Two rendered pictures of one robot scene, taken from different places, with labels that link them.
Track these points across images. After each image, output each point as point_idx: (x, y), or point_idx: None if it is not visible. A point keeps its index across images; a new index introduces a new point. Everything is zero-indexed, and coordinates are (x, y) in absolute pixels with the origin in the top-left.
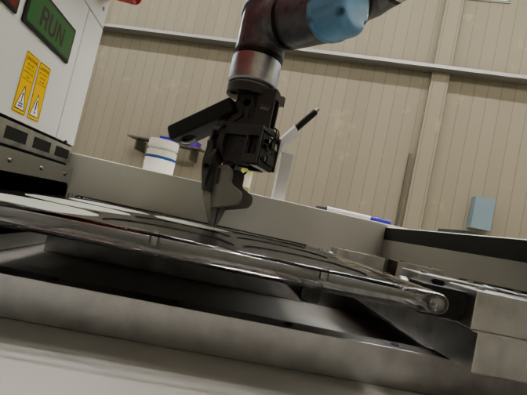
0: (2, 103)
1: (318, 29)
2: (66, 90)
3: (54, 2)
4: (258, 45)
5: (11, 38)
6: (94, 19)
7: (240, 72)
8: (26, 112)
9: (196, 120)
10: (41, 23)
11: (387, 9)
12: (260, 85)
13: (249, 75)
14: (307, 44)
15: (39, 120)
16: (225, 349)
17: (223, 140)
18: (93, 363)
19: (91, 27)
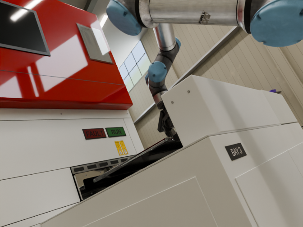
0: (116, 155)
1: (156, 81)
2: (131, 141)
3: (112, 126)
4: (154, 93)
5: (109, 142)
6: (126, 118)
7: (156, 103)
8: (123, 153)
9: (159, 123)
10: (112, 133)
11: (174, 50)
12: (162, 102)
13: (158, 102)
14: (161, 83)
15: (128, 153)
16: None
17: (165, 123)
18: None
19: (126, 121)
